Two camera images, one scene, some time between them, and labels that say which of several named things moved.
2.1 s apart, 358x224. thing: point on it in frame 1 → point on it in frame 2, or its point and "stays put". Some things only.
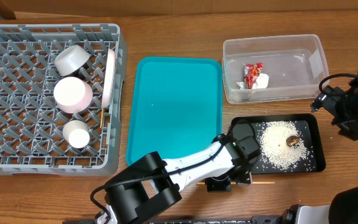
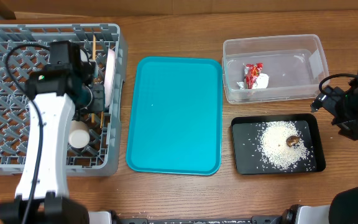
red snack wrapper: (252, 71) stays put
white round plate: (109, 78) stays put
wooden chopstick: (235, 183) → (93, 114)
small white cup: (76, 133) stays put
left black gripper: (218, 183) → (97, 96)
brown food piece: (292, 140) stays put
